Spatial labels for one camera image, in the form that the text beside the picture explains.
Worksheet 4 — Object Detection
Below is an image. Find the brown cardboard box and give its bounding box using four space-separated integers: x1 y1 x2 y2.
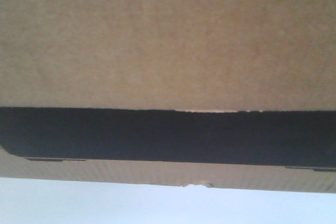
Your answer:
1 0 335 193

